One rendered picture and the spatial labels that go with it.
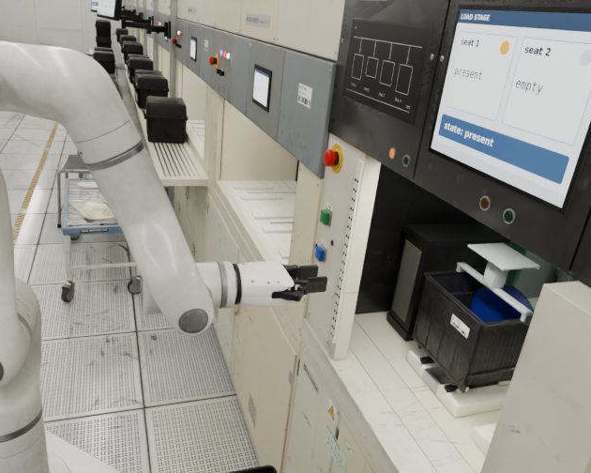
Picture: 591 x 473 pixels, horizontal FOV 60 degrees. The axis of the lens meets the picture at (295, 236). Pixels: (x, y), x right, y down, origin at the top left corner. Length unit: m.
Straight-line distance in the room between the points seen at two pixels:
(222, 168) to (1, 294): 1.88
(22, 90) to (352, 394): 0.89
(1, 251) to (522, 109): 0.75
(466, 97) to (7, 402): 0.88
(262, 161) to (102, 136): 1.94
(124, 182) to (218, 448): 1.64
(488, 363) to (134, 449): 1.53
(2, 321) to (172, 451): 1.50
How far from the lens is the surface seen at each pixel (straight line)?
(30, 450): 1.07
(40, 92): 0.78
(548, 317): 0.64
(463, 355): 1.18
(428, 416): 1.23
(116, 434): 2.37
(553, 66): 0.71
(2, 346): 0.87
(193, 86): 4.05
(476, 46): 0.82
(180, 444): 2.30
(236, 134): 2.60
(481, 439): 1.19
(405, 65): 0.97
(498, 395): 1.31
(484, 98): 0.79
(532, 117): 0.72
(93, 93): 0.77
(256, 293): 0.90
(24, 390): 1.02
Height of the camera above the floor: 1.64
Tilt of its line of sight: 23 degrees down
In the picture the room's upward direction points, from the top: 7 degrees clockwise
